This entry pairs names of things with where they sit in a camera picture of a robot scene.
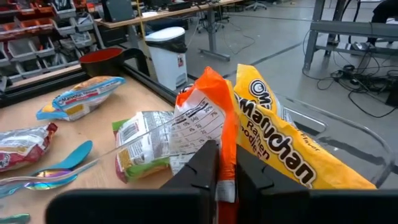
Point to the solid teal spoon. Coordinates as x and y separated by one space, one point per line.
73 158

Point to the wooden desk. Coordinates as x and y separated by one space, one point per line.
161 15

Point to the white trash bin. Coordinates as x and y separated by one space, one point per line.
169 56

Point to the black aluminium table frame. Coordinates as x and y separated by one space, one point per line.
149 83

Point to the grey metal workbench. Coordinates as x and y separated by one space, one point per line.
342 28

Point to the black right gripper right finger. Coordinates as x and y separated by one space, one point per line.
280 205

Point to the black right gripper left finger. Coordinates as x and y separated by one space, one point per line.
186 193

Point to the yellow ramen noodle packet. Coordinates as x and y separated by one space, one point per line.
280 149

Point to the blue ramen noodle packet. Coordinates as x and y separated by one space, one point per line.
81 96

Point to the orange ramen noodle packet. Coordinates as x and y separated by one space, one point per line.
202 118

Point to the grey parts bin rack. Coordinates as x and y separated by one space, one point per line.
40 46

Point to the green ramen noodle packet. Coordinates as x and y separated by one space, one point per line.
140 146

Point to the black monitor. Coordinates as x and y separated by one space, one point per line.
118 9

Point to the red bowl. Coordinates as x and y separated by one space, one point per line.
99 60

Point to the red ramen noodle packet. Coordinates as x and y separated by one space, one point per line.
21 146

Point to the black corner clamp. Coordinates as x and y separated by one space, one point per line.
136 59

